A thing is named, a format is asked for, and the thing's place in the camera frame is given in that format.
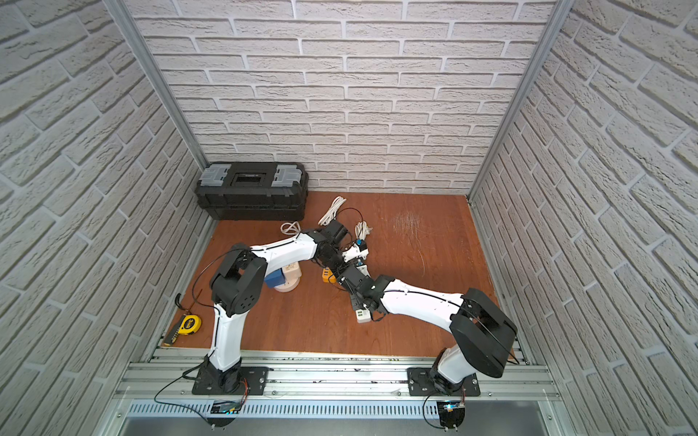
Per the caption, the round white socket base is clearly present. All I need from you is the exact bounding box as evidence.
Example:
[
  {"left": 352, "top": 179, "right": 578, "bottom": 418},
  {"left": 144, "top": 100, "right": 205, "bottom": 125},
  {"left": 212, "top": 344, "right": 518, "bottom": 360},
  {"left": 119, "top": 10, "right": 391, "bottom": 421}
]
[{"left": 274, "top": 277, "right": 301, "bottom": 292}]

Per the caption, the black plastic toolbox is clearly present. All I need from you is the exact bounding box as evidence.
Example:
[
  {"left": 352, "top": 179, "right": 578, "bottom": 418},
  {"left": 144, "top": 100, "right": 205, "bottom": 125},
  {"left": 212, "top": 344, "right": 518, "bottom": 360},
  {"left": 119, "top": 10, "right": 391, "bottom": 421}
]
[{"left": 194, "top": 162, "right": 309, "bottom": 222}]

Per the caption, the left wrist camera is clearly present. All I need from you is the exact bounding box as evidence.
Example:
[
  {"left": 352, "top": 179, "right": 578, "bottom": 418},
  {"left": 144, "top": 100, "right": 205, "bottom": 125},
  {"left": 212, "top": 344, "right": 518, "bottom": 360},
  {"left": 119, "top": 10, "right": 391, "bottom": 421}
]
[{"left": 342, "top": 239, "right": 369, "bottom": 263}]

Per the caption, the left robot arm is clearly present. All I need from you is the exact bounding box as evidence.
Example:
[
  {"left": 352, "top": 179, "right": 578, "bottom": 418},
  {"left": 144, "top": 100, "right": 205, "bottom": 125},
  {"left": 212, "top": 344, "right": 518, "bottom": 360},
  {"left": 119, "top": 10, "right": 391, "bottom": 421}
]
[{"left": 202, "top": 223, "right": 348, "bottom": 390}]

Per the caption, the aluminium mounting rail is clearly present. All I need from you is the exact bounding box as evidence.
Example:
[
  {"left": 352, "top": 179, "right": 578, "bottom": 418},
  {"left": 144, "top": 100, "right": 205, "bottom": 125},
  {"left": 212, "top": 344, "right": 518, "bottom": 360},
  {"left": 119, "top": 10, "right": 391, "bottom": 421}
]
[{"left": 111, "top": 349, "right": 562, "bottom": 420}]

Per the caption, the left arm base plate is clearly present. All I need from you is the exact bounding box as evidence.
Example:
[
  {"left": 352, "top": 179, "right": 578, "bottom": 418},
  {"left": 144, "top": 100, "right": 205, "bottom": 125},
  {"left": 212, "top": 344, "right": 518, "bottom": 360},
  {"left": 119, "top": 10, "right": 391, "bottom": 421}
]
[{"left": 192, "top": 365, "right": 270, "bottom": 395}]

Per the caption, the white power strip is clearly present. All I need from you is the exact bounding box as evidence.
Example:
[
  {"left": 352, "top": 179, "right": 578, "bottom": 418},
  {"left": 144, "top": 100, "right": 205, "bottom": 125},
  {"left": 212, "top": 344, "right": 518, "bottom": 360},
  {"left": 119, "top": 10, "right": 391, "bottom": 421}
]
[{"left": 354, "top": 309, "right": 373, "bottom": 324}]

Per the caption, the yellow tape measure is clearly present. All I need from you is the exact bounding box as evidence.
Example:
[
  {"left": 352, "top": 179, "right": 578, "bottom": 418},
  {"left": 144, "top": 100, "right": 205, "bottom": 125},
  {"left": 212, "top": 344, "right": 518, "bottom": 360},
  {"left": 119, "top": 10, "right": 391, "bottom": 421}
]
[{"left": 162, "top": 314, "right": 202, "bottom": 347}]

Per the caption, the orange power strip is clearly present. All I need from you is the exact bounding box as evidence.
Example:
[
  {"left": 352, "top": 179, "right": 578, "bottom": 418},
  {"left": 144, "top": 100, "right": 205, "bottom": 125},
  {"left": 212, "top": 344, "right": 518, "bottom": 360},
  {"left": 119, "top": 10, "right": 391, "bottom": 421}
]
[{"left": 322, "top": 268, "right": 337, "bottom": 284}]

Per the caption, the beige plug adapter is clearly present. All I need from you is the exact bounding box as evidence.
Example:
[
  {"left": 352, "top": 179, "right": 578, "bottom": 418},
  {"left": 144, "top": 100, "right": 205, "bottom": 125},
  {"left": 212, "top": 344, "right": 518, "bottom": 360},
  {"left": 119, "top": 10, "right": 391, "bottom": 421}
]
[{"left": 283, "top": 263, "right": 302, "bottom": 282}]

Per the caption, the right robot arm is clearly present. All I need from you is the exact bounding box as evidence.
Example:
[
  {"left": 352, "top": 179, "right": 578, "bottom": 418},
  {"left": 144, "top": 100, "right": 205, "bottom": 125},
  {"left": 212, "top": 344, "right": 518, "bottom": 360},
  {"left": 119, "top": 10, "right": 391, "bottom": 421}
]
[{"left": 336, "top": 266, "right": 518, "bottom": 395}]

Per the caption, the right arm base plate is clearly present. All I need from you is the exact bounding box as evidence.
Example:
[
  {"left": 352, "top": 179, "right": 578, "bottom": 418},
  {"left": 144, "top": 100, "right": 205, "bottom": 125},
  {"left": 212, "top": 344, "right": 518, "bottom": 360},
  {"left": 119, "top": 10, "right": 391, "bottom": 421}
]
[{"left": 406, "top": 367, "right": 481, "bottom": 398}]

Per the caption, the blue cube adapter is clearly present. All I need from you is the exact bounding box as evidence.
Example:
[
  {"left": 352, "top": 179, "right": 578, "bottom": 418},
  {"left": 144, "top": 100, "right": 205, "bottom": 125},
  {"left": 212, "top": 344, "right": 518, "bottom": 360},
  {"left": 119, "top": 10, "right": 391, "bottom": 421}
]
[{"left": 265, "top": 269, "right": 286, "bottom": 288}]

